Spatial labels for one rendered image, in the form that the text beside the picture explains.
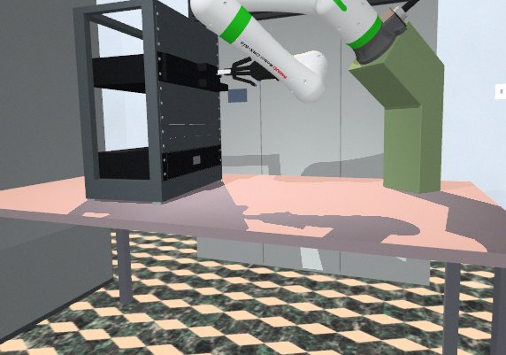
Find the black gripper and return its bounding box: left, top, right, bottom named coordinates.
left=217, top=57, right=276, bottom=87

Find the dark grey server rack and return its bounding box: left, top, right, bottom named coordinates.
left=73, top=0, right=228, bottom=205

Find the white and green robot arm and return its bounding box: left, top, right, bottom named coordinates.
left=190, top=0, right=419, bottom=104

